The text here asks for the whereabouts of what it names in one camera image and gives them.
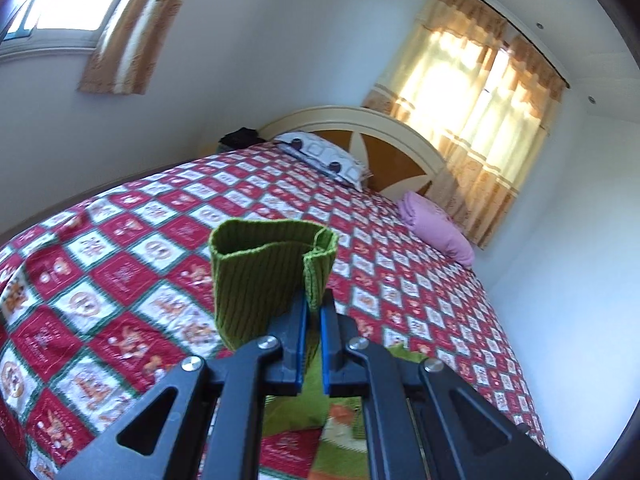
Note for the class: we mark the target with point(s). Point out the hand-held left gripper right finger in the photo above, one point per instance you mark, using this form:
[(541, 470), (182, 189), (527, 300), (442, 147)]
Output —
[(326, 360)]

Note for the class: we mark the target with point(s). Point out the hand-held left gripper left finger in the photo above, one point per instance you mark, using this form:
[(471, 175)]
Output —
[(300, 360)]

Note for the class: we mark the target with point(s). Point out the green knitted sweater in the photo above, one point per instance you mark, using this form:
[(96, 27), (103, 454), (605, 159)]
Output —
[(250, 280)]

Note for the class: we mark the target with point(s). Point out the pink pillow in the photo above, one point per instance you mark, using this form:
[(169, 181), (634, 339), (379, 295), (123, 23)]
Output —
[(440, 230)]

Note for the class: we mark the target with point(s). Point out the red checked printed blanket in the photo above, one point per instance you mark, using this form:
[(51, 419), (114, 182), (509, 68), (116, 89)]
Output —
[(125, 260)]

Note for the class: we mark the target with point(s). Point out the white patterned pillow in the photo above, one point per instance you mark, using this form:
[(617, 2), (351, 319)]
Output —
[(320, 155)]

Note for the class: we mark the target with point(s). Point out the cream and brown headboard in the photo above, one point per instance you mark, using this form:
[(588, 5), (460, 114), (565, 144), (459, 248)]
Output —
[(385, 155)]

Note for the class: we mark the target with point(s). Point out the black bag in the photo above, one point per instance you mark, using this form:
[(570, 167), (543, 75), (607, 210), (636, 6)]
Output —
[(241, 137)]

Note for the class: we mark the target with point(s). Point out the long yellow patterned curtain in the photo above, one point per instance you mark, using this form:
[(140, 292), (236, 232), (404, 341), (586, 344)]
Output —
[(465, 110)]

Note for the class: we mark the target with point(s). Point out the short yellow patterned curtain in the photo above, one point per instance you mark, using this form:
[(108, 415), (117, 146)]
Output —
[(135, 35)]

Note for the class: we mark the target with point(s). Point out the dark curtain rod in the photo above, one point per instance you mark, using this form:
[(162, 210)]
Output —
[(505, 17)]

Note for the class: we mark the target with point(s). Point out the window with white frame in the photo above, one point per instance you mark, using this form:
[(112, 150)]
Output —
[(65, 0)]

